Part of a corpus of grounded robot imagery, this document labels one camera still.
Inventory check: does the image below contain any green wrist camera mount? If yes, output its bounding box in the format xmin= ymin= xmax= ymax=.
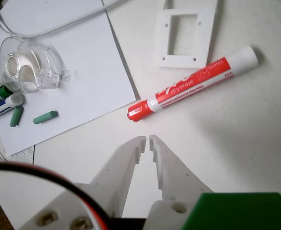
xmin=180 ymin=192 xmax=281 ymax=230

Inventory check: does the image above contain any white robot USB cable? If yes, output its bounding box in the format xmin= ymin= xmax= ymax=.
xmin=0 ymin=0 xmax=129 ymax=39

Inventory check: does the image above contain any clear tape dispenser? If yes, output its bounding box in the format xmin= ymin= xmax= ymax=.
xmin=0 ymin=35 xmax=61 ymax=94

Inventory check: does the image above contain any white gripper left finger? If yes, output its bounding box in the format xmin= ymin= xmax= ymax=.
xmin=18 ymin=135 xmax=147 ymax=230

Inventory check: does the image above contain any white printed frame plate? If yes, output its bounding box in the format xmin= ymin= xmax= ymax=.
xmin=156 ymin=8 xmax=215 ymax=70

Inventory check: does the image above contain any gridded mat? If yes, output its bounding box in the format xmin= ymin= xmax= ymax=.
xmin=11 ymin=144 xmax=35 ymax=166

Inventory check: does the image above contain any red Expo dry-erase marker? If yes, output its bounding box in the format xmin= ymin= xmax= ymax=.
xmin=127 ymin=46 xmax=259 ymax=123

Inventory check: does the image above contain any white paper sheet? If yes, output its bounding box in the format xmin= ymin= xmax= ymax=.
xmin=0 ymin=0 xmax=141 ymax=158

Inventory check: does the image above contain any green marker cap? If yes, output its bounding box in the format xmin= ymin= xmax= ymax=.
xmin=32 ymin=110 xmax=59 ymax=125
xmin=9 ymin=105 xmax=24 ymax=127

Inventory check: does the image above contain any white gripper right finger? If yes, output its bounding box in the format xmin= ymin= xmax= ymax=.
xmin=143 ymin=134 xmax=215 ymax=230

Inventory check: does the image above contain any green Expo marker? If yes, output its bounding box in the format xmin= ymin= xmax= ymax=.
xmin=0 ymin=85 xmax=13 ymax=110

